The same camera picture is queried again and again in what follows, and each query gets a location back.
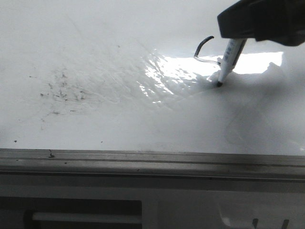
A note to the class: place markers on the white black whiteboard marker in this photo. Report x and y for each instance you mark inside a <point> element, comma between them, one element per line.
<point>230,58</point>

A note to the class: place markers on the white whiteboard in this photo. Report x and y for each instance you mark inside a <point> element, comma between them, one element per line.
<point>135,75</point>

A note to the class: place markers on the grey aluminium whiteboard frame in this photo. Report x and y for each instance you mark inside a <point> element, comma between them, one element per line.
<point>148,163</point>

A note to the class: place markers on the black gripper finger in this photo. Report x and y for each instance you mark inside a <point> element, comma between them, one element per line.
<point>237,21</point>
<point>280,21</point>

